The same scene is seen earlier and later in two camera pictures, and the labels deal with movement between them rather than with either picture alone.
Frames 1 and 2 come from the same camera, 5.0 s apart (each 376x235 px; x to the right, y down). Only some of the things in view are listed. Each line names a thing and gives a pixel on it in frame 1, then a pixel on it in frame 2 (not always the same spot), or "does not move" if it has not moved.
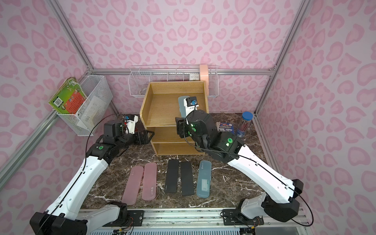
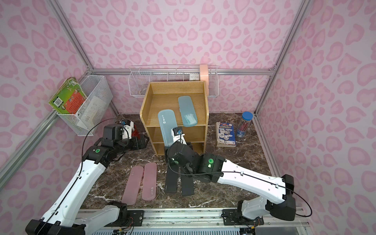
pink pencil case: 132,185 does not move
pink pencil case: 149,182 does not move
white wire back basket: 140,77 does not move
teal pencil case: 204,179 to 168,121
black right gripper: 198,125 to 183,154
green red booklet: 69,98 does not move
